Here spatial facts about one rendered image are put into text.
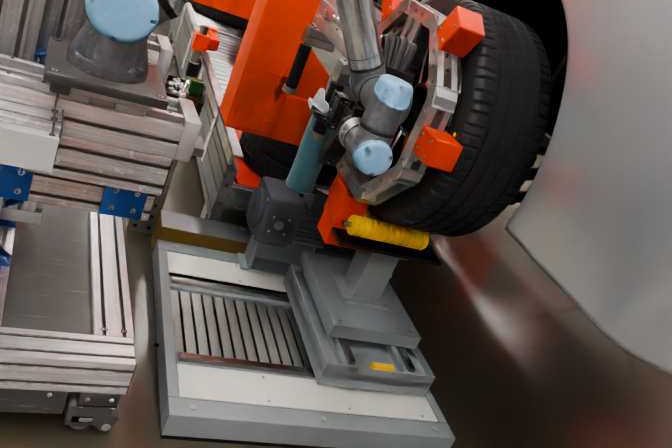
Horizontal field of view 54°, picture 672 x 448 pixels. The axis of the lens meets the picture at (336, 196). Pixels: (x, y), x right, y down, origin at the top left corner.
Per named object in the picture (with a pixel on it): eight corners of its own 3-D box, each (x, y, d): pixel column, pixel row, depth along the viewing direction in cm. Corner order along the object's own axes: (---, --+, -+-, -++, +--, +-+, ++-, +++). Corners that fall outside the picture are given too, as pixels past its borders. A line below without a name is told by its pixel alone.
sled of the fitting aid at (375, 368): (423, 398, 201) (437, 374, 198) (316, 386, 187) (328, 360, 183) (372, 299, 243) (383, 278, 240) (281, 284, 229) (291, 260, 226)
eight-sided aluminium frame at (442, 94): (395, 236, 174) (488, 40, 154) (373, 231, 171) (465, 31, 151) (339, 151, 220) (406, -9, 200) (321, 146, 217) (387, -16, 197)
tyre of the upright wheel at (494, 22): (594, 35, 159) (463, 8, 218) (517, 2, 150) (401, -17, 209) (488, 277, 176) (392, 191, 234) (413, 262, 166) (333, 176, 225)
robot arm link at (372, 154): (402, 146, 132) (385, 183, 135) (384, 125, 141) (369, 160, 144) (368, 136, 129) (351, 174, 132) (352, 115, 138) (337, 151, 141)
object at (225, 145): (235, 213, 243) (254, 160, 235) (210, 207, 240) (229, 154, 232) (186, 35, 452) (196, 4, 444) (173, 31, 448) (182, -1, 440)
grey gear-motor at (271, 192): (347, 300, 236) (386, 217, 224) (234, 281, 220) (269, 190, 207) (334, 271, 252) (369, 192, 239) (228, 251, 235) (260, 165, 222)
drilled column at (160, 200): (154, 234, 242) (187, 132, 227) (126, 229, 238) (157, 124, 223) (153, 221, 251) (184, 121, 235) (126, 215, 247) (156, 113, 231)
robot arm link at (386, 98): (371, 63, 136) (350, 112, 140) (386, 80, 126) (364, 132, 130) (404, 75, 139) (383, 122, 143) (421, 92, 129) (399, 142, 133)
